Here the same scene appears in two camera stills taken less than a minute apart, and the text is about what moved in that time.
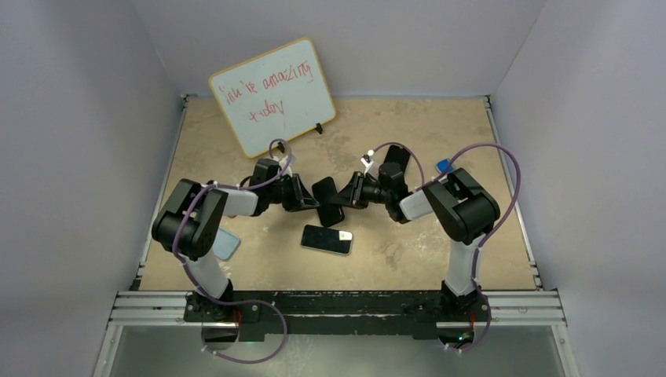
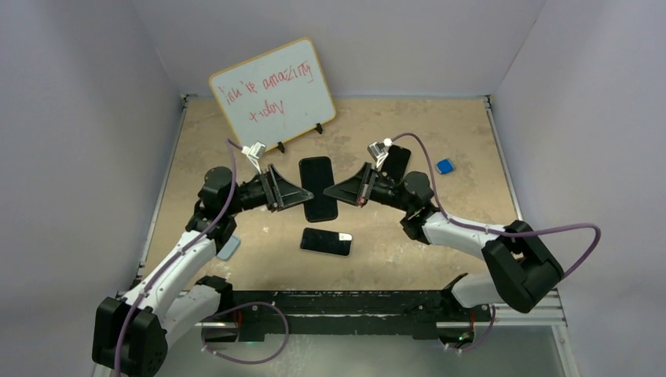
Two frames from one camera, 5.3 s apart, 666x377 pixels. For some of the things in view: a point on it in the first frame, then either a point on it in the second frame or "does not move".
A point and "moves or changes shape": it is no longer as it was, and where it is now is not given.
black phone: x=331 y=213 moves or changes shape
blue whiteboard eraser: x=442 y=165 does not move
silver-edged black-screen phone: x=327 y=239 does not move
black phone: x=397 y=154 does not move
